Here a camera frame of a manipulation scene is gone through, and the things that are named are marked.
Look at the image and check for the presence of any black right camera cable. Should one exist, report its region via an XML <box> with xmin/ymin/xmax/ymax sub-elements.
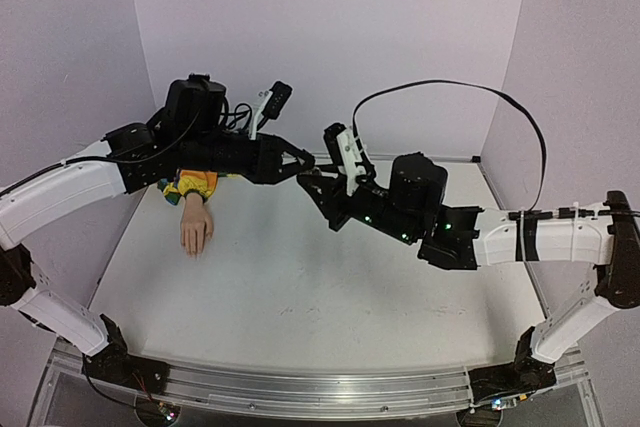
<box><xmin>352</xmin><ymin>78</ymin><xmax>549</xmax><ymax>213</ymax></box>

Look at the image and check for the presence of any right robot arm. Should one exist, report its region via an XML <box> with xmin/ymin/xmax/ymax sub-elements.
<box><xmin>297</xmin><ymin>153</ymin><xmax>639</xmax><ymax>408</ymax></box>

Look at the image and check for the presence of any aluminium front rail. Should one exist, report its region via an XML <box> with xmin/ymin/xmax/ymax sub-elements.
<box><xmin>52</xmin><ymin>342</ymin><xmax>588</xmax><ymax>421</ymax></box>

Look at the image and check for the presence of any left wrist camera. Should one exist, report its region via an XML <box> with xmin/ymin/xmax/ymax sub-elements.
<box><xmin>248</xmin><ymin>81</ymin><xmax>293</xmax><ymax>140</ymax></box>

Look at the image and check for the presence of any colourful patchwork sleeve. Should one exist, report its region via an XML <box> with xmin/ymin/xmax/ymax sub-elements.
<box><xmin>156</xmin><ymin>169</ymin><xmax>218</xmax><ymax>205</ymax></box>

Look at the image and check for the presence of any mannequin hand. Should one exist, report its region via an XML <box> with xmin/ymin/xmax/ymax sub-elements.
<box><xmin>181</xmin><ymin>192</ymin><xmax>214</xmax><ymax>257</ymax></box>

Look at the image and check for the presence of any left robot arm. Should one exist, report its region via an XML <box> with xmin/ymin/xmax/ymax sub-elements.
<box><xmin>1</xmin><ymin>74</ymin><xmax>315</xmax><ymax>384</ymax></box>

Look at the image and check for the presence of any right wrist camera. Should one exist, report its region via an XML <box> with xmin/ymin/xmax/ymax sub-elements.
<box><xmin>323</xmin><ymin>123</ymin><xmax>375</xmax><ymax>197</ymax></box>

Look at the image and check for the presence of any glitter nail polish bottle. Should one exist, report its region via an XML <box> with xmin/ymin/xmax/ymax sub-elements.
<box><xmin>297</xmin><ymin>168</ymin><xmax>323</xmax><ymax>180</ymax></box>

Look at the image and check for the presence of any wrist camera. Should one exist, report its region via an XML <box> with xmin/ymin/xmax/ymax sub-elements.
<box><xmin>323</xmin><ymin>123</ymin><xmax>375</xmax><ymax>197</ymax></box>
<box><xmin>248</xmin><ymin>81</ymin><xmax>293</xmax><ymax>140</ymax></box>

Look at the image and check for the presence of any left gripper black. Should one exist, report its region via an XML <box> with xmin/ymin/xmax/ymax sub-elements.
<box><xmin>182</xmin><ymin>131</ymin><xmax>322</xmax><ymax>186</ymax></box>

